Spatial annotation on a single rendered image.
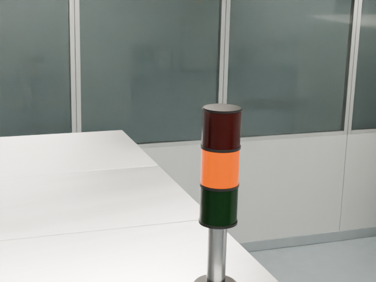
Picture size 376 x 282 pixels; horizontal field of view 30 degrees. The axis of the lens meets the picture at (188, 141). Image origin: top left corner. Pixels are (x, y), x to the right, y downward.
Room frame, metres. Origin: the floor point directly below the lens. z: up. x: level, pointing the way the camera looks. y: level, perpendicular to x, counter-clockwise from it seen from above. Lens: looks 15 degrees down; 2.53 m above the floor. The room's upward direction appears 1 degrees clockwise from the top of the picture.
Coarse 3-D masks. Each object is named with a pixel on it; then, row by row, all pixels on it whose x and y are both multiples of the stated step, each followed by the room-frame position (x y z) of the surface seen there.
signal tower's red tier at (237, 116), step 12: (204, 120) 0.84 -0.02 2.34; (216, 120) 0.83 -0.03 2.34; (228, 120) 0.83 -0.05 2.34; (240, 120) 0.84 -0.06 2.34; (204, 132) 0.84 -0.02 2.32; (216, 132) 0.83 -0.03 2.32; (228, 132) 0.83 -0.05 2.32; (240, 132) 0.85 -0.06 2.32; (204, 144) 0.84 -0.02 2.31; (216, 144) 0.83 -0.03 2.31; (228, 144) 0.83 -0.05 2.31
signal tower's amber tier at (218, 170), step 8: (208, 152) 0.83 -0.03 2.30; (208, 160) 0.83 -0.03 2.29; (216, 160) 0.83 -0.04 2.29; (224, 160) 0.83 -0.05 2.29; (232, 160) 0.83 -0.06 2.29; (208, 168) 0.83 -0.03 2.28; (216, 168) 0.83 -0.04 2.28; (224, 168) 0.83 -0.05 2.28; (232, 168) 0.83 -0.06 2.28; (200, 176) 0.85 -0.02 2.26; (208, 176) 0.83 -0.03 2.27; (216, 176) 0.83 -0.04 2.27; (224, 176) 0.83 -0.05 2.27; (232, 176) 0.83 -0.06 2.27; (208, 184) 0.83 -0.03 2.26; (216, 184) 0.83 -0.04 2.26; (224, 184) 0.83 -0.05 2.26; (232, 184) 0.83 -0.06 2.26
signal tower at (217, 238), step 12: (204, 108) 0.85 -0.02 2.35; (216, 108) 0.85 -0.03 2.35; (228, 108) 0.85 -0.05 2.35; (240, 108) 0.85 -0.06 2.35; (240, 144) 0.86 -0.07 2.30; (216, 228) 0.83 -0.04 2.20; (228, 228) 0.83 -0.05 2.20; (216, 240) 0.84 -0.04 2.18; (216, 252) 0.84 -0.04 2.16; (216, 264) 0.84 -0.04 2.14; (204, 276) 0.87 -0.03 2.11; (216, 276) 0.84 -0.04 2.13; (228, 276) 0.87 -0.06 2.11
